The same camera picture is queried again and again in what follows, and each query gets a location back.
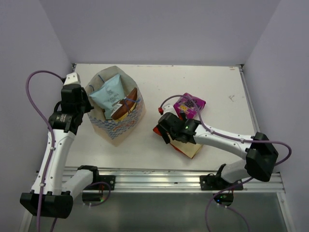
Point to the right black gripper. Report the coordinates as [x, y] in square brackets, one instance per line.
[165, 135]

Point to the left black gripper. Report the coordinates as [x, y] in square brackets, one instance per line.
[88, 107]

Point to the orange cream cassava chips bag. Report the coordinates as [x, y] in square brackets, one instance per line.
[188, 149]

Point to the purple snack packet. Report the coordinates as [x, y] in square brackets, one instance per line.
[186, 105]

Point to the light blue cassava chips bag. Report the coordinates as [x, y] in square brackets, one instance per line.
[108, 95]

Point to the brown Chuba cassava chips bag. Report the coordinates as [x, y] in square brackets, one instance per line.
[125, 106]

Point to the blue patterned paper bag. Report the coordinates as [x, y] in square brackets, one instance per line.
[114, 131]

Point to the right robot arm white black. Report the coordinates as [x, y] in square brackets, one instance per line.
[257, 154]

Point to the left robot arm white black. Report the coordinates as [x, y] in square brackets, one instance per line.
[49, 196]

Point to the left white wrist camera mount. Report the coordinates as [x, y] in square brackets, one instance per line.
[72, 78]

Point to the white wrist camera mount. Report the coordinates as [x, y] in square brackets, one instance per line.
[72, 78]
[168, 108]

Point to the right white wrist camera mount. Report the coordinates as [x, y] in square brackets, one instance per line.
[168, 108]

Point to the aluminium mounting rail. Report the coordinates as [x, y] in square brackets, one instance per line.
[179, 181]

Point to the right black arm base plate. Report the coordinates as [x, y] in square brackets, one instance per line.
[211, 182]

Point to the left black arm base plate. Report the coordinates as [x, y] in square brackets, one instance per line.
[107, 177]

